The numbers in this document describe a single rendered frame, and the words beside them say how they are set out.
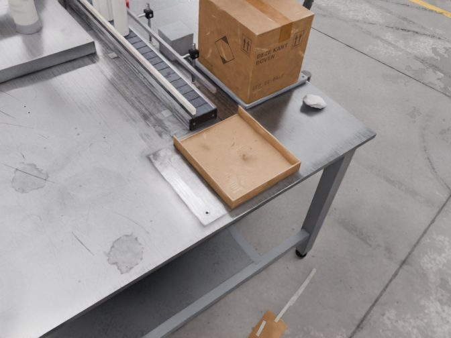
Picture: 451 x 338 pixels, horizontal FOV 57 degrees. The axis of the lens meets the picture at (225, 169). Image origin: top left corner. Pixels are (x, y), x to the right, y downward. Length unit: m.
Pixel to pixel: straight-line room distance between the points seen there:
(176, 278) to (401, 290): 1.06
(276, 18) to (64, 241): 0.89
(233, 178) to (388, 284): 1.16
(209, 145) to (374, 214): 1.27
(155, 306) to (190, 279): 0.17
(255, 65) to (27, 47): 0.84
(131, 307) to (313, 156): 0.88
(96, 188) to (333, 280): 1.25
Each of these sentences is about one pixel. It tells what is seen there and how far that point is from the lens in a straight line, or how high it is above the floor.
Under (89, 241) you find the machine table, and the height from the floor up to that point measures 0.83.
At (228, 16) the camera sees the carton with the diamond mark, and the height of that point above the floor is 1.11.
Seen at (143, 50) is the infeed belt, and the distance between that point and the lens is 1.63.
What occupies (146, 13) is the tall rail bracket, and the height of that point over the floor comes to 0.97.
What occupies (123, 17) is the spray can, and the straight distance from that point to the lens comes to 1.67.
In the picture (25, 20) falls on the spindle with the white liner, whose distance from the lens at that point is 1.76.
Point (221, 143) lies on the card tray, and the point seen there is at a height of 0.83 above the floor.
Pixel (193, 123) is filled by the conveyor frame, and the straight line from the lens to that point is 1.35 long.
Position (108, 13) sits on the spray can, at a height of 0.91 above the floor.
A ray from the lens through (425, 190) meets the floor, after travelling 2.61.
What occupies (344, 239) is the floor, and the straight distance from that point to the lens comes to 2.22.
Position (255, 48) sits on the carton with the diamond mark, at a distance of 1.31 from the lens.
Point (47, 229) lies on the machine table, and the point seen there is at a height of 0.83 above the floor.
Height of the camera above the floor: 1.78
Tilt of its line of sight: 49 degrees down
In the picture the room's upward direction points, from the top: 6 degrees clockwise
